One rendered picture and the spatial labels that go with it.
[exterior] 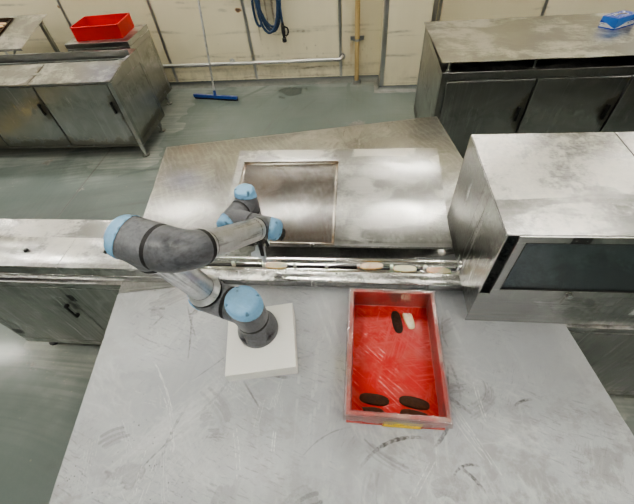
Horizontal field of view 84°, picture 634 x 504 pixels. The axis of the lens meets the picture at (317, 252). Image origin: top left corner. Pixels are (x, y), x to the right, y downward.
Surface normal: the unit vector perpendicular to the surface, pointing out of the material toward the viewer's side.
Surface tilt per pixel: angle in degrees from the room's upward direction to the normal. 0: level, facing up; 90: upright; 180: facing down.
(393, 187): 10
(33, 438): 0
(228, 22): 90
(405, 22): 90
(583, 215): 0
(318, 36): 90
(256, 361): 4
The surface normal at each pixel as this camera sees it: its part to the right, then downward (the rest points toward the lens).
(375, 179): -0.08, -0.51
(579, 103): -0.08, 0.76
